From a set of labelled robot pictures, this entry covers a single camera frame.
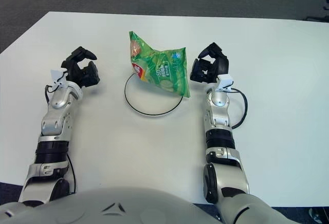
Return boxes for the white right wrist connector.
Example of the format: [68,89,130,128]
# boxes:
[215,74,235,92]

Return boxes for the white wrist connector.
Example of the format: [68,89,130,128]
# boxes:
[50,69,69,88]
[215,74,235,92]

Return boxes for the green snack bag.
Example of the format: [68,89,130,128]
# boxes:
[128,30,191,98]

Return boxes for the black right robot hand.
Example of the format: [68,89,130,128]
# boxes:
[189,42,230,83]

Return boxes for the black chair base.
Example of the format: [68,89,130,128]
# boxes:
[304,0,329,23]

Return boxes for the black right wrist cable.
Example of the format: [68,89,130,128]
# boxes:
[230,87,249,129]

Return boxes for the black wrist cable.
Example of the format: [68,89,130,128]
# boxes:
[44,84,67,106]
[230,87,249,129]

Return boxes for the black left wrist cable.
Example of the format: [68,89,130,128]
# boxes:
[44,84,67,106]

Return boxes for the white left wrist connector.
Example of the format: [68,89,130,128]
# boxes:
[50,69,69,88]

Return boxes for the grey robot torso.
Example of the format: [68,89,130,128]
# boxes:
[0,186,224,224]

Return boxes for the black left elbow cable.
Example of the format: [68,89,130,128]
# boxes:
[66,154,77,194]

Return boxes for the white plate with black rim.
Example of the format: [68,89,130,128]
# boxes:
[124,72,185,118]

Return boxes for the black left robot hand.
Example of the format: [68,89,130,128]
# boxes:
[61,46,101,89]

